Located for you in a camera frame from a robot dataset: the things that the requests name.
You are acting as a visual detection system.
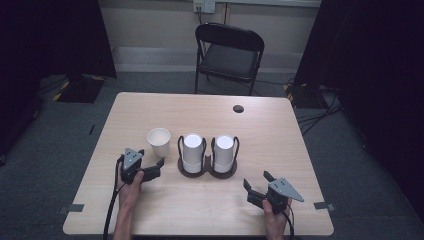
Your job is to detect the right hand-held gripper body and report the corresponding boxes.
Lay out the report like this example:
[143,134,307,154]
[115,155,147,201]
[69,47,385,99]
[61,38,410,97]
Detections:
[262,177,305,215]

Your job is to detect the black floor cables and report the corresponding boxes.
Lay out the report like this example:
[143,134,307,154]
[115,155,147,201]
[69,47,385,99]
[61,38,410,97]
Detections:
[295,85,344,137]

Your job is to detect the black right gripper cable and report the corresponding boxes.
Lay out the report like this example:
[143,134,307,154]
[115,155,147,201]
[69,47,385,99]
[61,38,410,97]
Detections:
[280,203,296,240]

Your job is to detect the person's right hand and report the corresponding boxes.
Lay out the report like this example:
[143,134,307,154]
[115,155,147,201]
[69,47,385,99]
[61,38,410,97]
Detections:
[261,198,293,235]

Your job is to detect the black stand base striped tape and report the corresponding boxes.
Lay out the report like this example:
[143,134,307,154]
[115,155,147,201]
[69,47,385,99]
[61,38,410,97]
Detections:
[52,73,108,104]
[283,81,322,110]

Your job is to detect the black folding chair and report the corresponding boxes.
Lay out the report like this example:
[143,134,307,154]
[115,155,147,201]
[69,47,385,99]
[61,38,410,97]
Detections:
[194,22,266,97]

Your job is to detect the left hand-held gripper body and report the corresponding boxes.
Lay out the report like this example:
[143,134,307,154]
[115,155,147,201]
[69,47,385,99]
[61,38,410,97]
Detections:
[119,147,145,186]

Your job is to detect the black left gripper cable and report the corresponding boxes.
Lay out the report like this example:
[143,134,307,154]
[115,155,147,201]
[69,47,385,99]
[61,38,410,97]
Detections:
[102,155,126,240]

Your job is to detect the white wall socket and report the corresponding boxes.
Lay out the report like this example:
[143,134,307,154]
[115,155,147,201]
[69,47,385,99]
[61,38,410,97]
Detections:
[193,0,217,15]

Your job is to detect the black curtain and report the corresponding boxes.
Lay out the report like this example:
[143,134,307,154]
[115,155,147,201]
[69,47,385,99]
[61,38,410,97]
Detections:
[0,0,118,158]
[293,0,424,223]

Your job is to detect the person's left hand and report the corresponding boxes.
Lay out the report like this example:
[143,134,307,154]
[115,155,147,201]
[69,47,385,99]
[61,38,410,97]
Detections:
[115,161,146,210]

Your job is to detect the grey tape strip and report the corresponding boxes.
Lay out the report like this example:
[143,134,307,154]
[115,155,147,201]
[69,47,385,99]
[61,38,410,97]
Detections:
[57,203,85,215]
[313,201,337,213]

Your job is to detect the single white paper cup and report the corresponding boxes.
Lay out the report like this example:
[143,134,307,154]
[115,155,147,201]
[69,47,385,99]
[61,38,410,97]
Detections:
[146,127,172,159]

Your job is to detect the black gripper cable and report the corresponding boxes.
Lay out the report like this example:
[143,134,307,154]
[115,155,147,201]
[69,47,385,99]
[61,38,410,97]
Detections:
[280,203,296,240]
[102,155,126,240]

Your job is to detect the dark brown cup holder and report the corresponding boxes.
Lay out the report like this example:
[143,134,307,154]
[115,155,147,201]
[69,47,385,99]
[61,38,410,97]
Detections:
[176,134,241,180]

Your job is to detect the grey wall trunking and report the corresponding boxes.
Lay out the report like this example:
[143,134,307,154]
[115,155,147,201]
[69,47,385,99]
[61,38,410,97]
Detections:
[214,0,322,9]

